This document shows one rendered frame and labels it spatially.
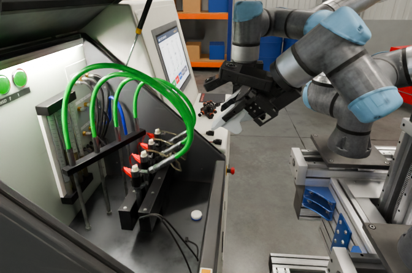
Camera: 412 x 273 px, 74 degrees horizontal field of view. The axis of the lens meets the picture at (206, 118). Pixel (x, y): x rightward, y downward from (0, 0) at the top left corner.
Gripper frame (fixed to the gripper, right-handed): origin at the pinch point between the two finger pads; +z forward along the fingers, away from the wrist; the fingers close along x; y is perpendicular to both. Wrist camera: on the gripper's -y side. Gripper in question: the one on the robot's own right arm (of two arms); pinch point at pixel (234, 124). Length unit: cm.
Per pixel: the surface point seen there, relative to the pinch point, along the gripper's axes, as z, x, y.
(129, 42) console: -20, 23, -41
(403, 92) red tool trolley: 94, 327, 238
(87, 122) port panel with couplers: 8, 12, -57
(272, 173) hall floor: 121, 145, 38
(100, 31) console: -24, 23, -51
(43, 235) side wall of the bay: 1, -47, -32
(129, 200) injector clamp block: 23.1, -12.6, -32.0
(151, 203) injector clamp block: 23.1, -13.1, -24.6
